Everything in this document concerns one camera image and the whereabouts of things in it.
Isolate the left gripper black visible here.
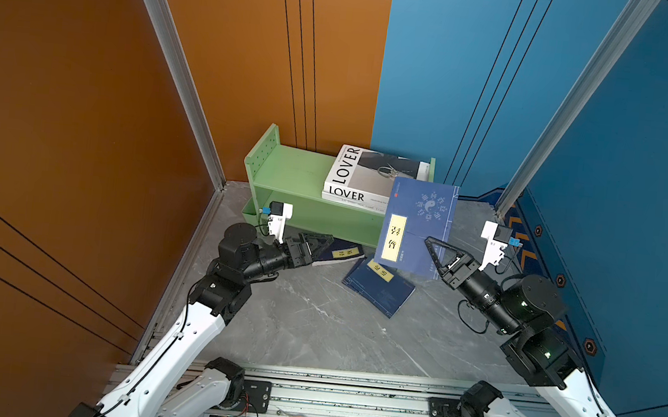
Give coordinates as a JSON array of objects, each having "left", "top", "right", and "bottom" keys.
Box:
[{"left": 238, "top": 228, "right": 332, "bottom": 296}]

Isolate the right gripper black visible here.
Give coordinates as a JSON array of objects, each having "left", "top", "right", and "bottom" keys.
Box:
[{"left": 419, "top": 237, "right": 529, "bottom": 338}]

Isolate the blue book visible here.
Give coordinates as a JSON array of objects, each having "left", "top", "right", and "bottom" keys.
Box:
[
  {"left": 375, "top": 178, "right": 459, "bottom": 280},
  {"left": 310, "top": 238, "right": 366, "bottom": 266},
  {"left": 342, "top": 258, "right": 416, "bottom": 319}
]

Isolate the white LOVER book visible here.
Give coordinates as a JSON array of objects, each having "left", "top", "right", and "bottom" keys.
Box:
[{"left": 321, "top": 144, "right": 434, "bottom": 215}]

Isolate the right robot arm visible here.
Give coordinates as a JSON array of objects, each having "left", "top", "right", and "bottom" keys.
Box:
[{"left": 424, "top": 237, "right": 617, "bottom": 417}]

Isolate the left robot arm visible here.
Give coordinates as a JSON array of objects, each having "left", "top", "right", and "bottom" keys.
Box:
[{"left": 68, "top": 223, "right": 334, "bottom": 417}]

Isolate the green two-tier shelf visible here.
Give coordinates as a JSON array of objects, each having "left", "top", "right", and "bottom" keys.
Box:
[{"left": 237, "top": 121, "right": 439, "bottom": 254}]

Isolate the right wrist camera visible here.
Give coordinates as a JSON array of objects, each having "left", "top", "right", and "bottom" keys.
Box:
[{"left": 479, "top": 221, "right": 522, "bottom": 270}]

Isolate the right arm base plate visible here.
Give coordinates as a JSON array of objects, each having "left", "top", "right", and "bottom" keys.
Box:
[{"left": 428, "top": 397, "right": 487, "bottom": 417}]

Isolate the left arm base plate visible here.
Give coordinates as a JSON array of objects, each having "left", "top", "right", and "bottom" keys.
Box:
[{"left": 212, "top": 378, "right": 273, "bottom": 415}]

